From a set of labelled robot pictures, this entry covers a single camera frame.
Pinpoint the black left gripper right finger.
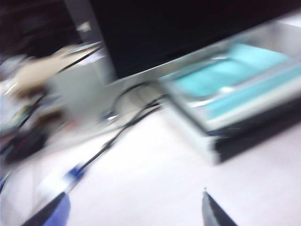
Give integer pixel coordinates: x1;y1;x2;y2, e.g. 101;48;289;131
201;187;238;226

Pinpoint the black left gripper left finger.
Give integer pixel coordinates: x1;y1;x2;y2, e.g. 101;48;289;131
22;191;71;226

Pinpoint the white adapter with blue plug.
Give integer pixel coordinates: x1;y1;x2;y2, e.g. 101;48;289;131
37;161;91;198

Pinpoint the black computer mouse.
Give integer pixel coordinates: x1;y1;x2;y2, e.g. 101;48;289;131
3;130;49;164

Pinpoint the flat black box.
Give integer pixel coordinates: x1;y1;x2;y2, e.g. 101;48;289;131
208;94;301;167

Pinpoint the teal book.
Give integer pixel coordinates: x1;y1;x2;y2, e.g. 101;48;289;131
202;65;301;125

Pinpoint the silver tray with teal contents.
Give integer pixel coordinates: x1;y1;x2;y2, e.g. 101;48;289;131
157;20;301;109

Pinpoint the large black computer monitor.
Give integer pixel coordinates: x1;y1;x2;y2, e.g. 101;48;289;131
90;0;301;87

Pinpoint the black looped cable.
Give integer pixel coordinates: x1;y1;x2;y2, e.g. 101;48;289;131
79;82;170;170

